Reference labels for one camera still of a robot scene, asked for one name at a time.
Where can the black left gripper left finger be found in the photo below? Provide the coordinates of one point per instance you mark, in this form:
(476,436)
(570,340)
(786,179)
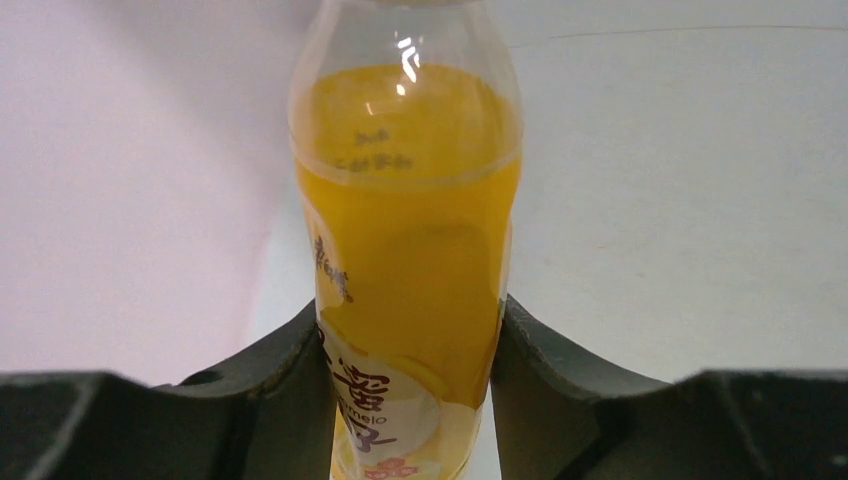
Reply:
(267,412)

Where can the yellow juice bottle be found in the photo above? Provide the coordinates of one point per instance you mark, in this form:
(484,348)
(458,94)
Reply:
(406,131)

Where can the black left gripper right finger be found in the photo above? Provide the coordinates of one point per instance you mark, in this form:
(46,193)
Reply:
(563,412)

